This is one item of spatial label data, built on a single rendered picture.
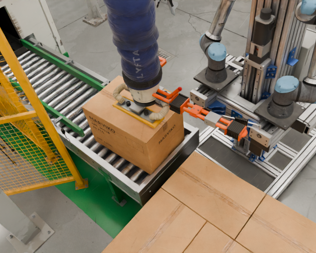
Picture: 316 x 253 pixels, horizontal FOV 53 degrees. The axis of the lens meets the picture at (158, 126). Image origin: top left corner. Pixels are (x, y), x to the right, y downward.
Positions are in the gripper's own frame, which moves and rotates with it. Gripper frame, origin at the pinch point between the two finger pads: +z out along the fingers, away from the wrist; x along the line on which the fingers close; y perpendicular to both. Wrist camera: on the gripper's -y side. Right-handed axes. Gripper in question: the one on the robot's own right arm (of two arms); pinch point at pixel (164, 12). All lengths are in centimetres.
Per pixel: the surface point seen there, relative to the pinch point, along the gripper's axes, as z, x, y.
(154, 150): 71, -25, -44
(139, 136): 57, -19, -49
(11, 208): 101, 34, -136
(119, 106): 38, -5, -49
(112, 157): 97, 10, -59
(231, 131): 25, -74, -30
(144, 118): 38, -25, -46
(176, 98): 26, -37, -30
